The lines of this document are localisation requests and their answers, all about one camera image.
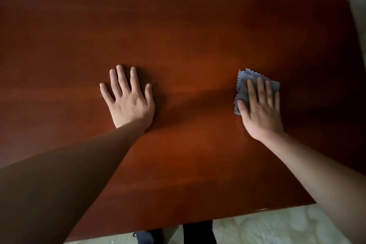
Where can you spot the pale patterned carpet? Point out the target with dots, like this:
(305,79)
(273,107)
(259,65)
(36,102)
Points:
(286,225)

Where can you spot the person's left forearm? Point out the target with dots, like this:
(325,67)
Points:
(71,178)

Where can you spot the person's dark trouser leg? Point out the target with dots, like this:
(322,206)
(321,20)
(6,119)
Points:
(198,232)

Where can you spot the person's left middle finger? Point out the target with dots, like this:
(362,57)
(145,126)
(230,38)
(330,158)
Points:
(123,79)

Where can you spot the person's right middle finger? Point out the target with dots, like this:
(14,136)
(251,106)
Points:
(261,90)

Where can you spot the person's blue slipper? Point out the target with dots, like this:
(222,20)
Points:
(144,238)

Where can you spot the person's right hand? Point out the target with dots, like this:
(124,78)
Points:
(261,118)

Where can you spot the person's right forearm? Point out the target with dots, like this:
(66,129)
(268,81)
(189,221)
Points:
(323,178)

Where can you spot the grey zigzag-edged cleaning cloth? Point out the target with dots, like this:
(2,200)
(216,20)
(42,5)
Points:
(242,86)

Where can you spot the person's right little finger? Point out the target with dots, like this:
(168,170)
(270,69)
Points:
(276,100)

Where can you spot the person's left little finger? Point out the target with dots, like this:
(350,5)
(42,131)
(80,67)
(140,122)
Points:
(106,94)

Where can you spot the person's right thumb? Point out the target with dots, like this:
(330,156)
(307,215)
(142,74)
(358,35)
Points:
(243,108)

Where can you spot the person's left thumb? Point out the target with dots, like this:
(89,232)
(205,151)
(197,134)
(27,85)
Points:
(149,95)

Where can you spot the person's left hand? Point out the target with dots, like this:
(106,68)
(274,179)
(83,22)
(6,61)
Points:
(130,108)

